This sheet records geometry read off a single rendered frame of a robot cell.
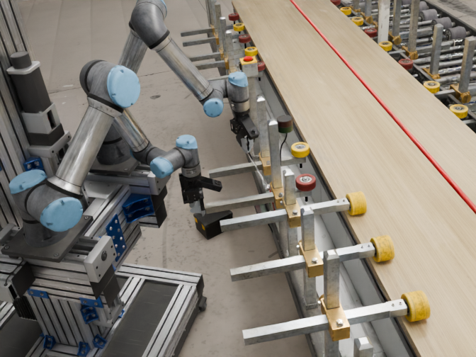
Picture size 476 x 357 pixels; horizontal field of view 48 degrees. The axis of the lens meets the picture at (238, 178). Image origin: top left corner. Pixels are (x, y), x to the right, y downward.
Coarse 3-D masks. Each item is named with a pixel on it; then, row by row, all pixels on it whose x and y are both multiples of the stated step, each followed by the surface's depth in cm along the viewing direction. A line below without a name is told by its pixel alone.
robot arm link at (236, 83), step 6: (234, 72) 216; (240, 72) 215; (228, 78) 215; (234, 78) 212; (240, 78) 212; (246, 78) 215; (228, 84) 214; (234, 84) 213; (240, 84) 213; (246, 84) 215; (228, 90) 214; (234, 90) 214; (240, 90) 214; (246, 90) 216; (228, 96) 216; (234, 96) 216; (240, 96) 216; (246, 96) 217; (234, 102) 218; (240, 102) 217
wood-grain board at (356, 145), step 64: (256, 0) 427; (320, 0) 410; (320, 64) 308; (384, 64) 299; (320, 128) 248; (384, 128) 242; (448, 128) 236; (384, 192) 203; (448, 192) 199; (448, 256) 171; (448, 320) 151
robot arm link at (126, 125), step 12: (96, 60) 167; (84, 72) 165; (84, 84) 166; (120, 120) 183; (132, 120) 187; (120, 132) 188; (132, 132) 188; (132, 144) 192; (144, 144) 194; (132, 156) 201; (144, 156) 196
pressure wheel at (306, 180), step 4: (300, 176) 216; (304, 176) 216; (308, 176) 216; (312, 176) 215; (296, 180) 214; (300, 180) 214; (304, 180) 214; (308, 180) 214; (312, 180) 213; (296, 184) 214; (300, 184) 212; (304, 184) 211; (308, 184) 211; (312, 184) 212; (300, 188) 213; (304, 188) 212; (308, 188) 212; (312, 188) 213
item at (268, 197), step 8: (272, 192) 217; (296, 192) 215; (304, 192) 216; (224, 200) 216; (232, 200) 215; (240, 200) 214; (248, 200) 214; (256, 200) 215; (264, 200) 215; (272, 200) 216; (208, 208) 213; (216, 208) 214; (224, 208) 214; (232, 208) 215
